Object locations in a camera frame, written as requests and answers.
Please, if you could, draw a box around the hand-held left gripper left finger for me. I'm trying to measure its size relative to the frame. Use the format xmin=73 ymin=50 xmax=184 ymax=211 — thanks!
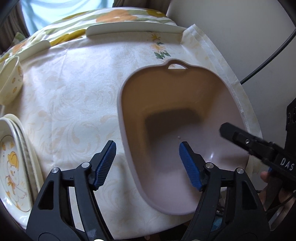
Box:
xmin=26 ymin=140 xmax=117 ymax=241

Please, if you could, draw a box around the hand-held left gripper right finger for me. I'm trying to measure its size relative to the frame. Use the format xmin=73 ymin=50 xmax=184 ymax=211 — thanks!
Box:
xmin=179 ymin=141 xmax=270 ymax=241

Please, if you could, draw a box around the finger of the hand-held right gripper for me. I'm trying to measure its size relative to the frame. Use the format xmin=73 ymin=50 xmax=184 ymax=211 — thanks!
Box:
xmin=219 ymin=122 xmax=277 ymax=163

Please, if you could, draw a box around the pink plastic basin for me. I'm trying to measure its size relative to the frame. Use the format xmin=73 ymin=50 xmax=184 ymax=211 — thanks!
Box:
xmin=117 ymin=59 xmax=252 ymax=215

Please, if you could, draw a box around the yellow rimmed plate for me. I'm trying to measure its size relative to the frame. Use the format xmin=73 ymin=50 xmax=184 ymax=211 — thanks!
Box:
xmin=0 ymin=117 xmax=45 ymax=232

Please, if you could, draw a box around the plain white plate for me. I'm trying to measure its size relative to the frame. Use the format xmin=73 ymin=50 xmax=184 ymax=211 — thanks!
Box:
xmin=0 ymin=120 xmax=38 ymax=223

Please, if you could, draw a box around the cream bowl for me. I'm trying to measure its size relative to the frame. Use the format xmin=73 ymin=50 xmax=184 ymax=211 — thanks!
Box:
xmin=0 ymin=56 xmax=25 ymax=106

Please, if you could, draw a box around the person's right hand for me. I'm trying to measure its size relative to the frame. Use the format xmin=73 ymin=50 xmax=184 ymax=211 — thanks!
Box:
xmin=259 ymin=170 xmax=287 ymax=210

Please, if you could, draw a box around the cream floral tablecloth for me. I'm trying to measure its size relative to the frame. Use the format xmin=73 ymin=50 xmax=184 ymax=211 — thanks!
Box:
xmin=0 ymin=23 xmax=263 ymax=241

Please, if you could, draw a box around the floral striped blanket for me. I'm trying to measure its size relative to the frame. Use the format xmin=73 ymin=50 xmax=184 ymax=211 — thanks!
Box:
xmin=0 ymin=8 xmax=174 ymax=63

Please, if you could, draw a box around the light blue cloth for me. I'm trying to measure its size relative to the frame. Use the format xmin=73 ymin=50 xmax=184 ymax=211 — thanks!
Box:
xmin=20 ymin=0 xmax=114 ymax=36

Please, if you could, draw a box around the brown curtain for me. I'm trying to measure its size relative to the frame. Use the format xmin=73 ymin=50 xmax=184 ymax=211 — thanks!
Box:
xmin=112 ymin=0 xmax=172 ymax=17
xmin=0 ymin=0 xmax=31 ymax=54

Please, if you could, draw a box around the black cable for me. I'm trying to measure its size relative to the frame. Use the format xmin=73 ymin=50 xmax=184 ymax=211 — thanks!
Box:
xmin=240 ymin=29 xmax=296 ymax=84

